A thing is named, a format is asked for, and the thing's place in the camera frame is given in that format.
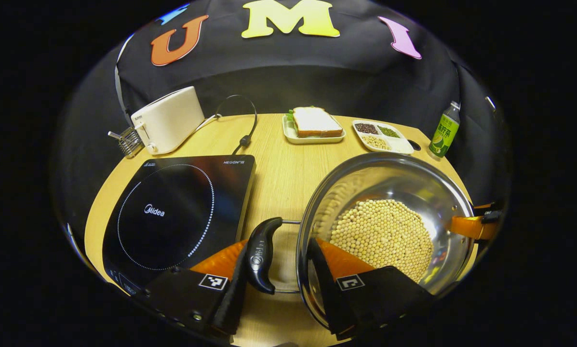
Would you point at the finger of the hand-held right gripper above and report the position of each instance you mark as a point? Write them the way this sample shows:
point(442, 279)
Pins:
point(483, 207)
point(466, 227)

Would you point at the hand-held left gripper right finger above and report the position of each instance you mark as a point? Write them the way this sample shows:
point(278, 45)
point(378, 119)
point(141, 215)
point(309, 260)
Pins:
point(327, 294)

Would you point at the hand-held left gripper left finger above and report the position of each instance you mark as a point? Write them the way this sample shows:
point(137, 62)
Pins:
point(230, 308)

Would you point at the pile of soybeans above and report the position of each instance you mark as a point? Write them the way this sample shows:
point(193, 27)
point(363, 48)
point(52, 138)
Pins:
point(384, 231)

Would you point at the stainless steel pot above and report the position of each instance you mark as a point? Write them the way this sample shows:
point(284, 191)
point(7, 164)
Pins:
point(389, 178)

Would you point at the black induction cooktop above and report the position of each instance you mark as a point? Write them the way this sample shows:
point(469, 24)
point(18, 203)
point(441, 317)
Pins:
point(172, 217)

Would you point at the green drink bottle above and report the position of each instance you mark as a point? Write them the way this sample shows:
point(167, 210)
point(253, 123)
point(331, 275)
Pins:
point(443, 135)

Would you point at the small black round cap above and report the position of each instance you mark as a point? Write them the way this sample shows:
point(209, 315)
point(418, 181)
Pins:
point(414, 145)

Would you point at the white divided dish with beans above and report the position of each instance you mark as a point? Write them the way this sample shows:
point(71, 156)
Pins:
point(384, 137)

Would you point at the white rectangular plate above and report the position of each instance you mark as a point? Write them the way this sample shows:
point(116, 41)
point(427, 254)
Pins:
point(312, 140)

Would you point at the white bread sandwich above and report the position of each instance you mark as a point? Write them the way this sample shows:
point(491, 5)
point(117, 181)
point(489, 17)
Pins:
point(315, 120)

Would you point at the white toaster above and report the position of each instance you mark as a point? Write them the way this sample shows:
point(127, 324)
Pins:
point(170, 120)

